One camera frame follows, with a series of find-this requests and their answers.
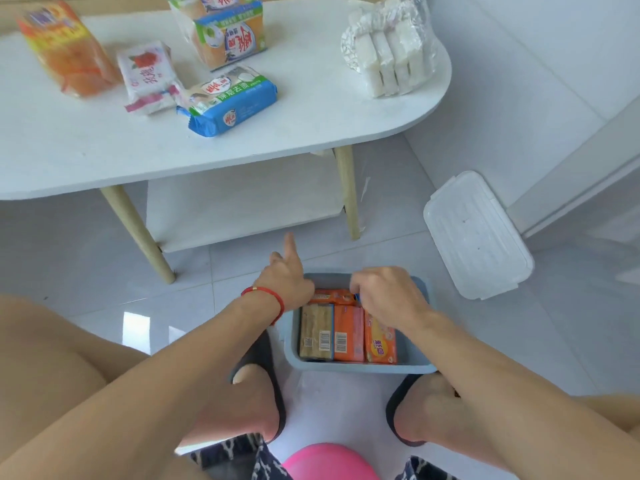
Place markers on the person's left hand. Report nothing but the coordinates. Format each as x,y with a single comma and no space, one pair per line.
287,287

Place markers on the person's right hand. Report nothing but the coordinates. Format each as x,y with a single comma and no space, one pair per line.
392,297

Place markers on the person's right fingers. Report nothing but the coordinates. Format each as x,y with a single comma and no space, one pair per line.
360,287

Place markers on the orange soap box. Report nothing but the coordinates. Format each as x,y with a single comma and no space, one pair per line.
332,296

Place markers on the person's left forearm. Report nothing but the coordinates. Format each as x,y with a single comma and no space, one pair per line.
175,374

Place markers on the person's right forearm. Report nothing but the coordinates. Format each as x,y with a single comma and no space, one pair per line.
500,394

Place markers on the orange soap bar with barcode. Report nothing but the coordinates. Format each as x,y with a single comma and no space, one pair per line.
350,334

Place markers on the orange and yellow soap packet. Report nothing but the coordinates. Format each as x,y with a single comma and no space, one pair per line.
380,344

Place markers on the tan soap bar with barcode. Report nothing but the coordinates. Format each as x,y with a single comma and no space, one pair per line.
316,332

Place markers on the blue-grey plastic storage box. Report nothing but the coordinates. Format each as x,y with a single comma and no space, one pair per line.
350,367

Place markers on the wooden table leg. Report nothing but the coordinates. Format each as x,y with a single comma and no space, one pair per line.
140,234
348,194

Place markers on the black left slipper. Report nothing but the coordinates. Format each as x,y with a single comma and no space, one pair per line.
262,352

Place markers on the black slipper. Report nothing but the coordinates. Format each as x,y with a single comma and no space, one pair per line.
262,352
395,399

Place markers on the black right slipper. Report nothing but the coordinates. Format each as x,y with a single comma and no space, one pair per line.
395,399

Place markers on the white plastic box lid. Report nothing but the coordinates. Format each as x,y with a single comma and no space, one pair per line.
475,234

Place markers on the white table lower shelf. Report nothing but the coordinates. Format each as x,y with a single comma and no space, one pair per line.
240,204

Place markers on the person's right leg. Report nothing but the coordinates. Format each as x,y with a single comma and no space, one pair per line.
435,419

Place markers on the person's leg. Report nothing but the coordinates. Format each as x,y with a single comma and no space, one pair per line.
40,369
435,419

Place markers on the white oval table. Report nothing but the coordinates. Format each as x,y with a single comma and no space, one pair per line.
300,119

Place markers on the pink plastic stool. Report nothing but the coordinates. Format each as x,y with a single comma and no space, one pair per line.
330,464

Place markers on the dark patterned shorts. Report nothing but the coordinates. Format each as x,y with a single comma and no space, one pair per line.
240,454

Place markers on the blue soap packet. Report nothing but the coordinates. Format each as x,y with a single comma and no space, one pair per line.
235,104

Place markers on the clear pack of white soap bars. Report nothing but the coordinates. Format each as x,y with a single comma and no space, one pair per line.
390,54

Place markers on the green and white soap multipack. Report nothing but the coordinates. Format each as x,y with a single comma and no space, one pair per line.
225,34

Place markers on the white and pink soap packet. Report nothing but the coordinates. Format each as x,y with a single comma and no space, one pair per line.
147,74

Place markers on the person's left leg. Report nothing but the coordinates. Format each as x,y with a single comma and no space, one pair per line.
40,369

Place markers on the orange soap multipack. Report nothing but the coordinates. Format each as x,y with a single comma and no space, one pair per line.
70,49

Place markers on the white door frame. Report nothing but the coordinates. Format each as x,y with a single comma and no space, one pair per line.
575,184

